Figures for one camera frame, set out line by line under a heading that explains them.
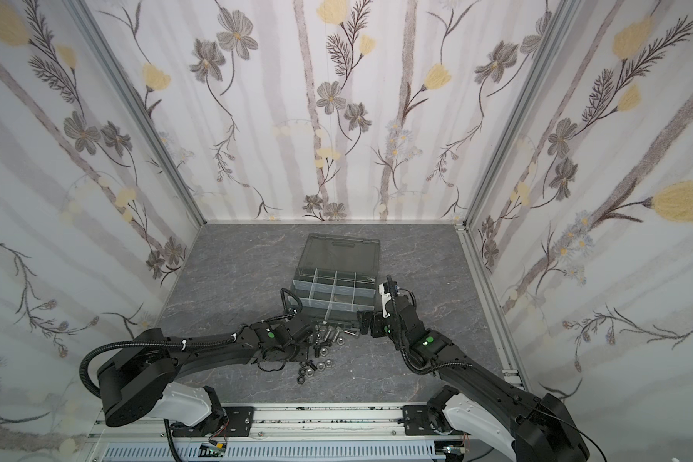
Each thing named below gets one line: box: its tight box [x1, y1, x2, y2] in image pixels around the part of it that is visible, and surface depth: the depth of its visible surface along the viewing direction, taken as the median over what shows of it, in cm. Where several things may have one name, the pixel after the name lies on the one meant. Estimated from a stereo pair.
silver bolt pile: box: [314, 323, 360, 359], surface depth 90 cm
